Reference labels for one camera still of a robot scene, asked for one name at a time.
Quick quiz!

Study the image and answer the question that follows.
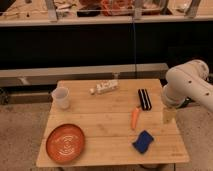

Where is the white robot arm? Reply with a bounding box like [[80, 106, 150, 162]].
[[161, 60, 213, 124]]

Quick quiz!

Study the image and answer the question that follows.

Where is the orange toy carrot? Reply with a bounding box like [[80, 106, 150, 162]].
[[131, 107, 141, 130]]

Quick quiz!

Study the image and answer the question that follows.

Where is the blue sponge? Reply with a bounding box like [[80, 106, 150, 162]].
[[132, 130, 154, 154]]

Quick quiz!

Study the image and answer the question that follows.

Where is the wooden table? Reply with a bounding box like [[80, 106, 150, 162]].
[[45, 79, 189, 167]]

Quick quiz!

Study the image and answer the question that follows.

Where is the white tube bottle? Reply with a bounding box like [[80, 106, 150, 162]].
[[90, 80, 118, 95]]

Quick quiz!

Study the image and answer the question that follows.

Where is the orange plate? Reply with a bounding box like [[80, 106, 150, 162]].
[[46, 124, 85, 164]]

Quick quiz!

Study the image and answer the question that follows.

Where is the blue hanging cable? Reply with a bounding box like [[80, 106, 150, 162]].
[[131, 18, 138, 80]]

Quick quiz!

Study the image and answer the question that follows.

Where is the metal shelf rail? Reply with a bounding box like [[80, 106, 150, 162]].
[[0, 63, 169, 87]]

